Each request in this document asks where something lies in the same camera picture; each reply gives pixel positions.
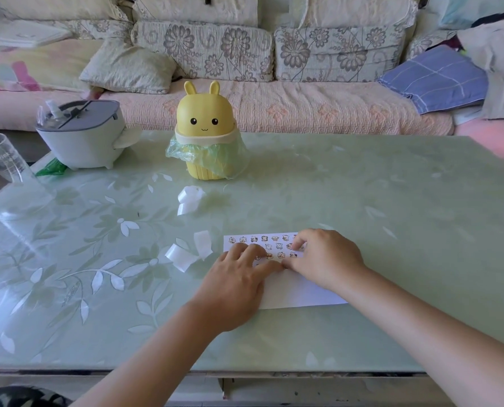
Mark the person's left forearm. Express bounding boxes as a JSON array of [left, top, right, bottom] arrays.
[[71, 302, 232, 407]]

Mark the floral sofa back cushion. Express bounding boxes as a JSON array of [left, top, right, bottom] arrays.
[[274, 24, 410, 83], [131, 20, 275, 83]]

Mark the yellow bunny desktop bin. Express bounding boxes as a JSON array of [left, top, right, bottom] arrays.
[[175, 80, 240, 181]]

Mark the person's right forearm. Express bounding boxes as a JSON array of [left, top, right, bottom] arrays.
[[334, 265, 504, 407]]

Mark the beige throw pillow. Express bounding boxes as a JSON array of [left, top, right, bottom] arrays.
[[79, 38, 179, 95]]

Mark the narrow white paper scrap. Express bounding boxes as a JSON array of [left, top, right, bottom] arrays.
[[193, 231, 214, 261]]

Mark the wide white paper scrap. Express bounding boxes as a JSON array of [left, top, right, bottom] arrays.
[[165, 243, 200, 272]]

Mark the green plastic bin liner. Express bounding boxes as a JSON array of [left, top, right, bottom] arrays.
[[165, 132, 249, 179]]

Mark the person's dark patterned clothing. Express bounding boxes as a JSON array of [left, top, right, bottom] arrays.
[[0, 385, 73, 407]]

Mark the blue checked cloth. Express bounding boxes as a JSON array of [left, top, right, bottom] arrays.
[[377, 45, 489, 115]]

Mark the grey white desktop bin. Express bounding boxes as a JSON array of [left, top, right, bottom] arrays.
[[35, 100, 127, 170]]

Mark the person's left hand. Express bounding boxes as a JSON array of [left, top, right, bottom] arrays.
[[192, 243, 285, 334]]

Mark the curled white paper scrap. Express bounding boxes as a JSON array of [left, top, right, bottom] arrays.
[[177, 186, 205, 216]]

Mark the light blue pillow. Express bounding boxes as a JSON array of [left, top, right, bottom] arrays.
[[427, 0, 504, 31]]

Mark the pink covered sofa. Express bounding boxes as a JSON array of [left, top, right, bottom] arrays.
[[0, 0, 504, 137]]

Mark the green plastic wrapper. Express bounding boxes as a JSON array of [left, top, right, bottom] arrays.
[[35, 157, 68, 177]]

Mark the white cartoon sticker sheet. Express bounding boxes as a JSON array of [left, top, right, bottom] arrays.
[[223, 231, 348, 310]]

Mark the pastel patterned blanket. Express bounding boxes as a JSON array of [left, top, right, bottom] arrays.
[[0, 38, 104, 92]]

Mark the person's right hand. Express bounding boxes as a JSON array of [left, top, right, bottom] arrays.
[[283, 228, 366, 294]]

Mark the grey garment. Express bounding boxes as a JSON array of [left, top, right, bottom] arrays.
[[457, 16, 504, 120]]

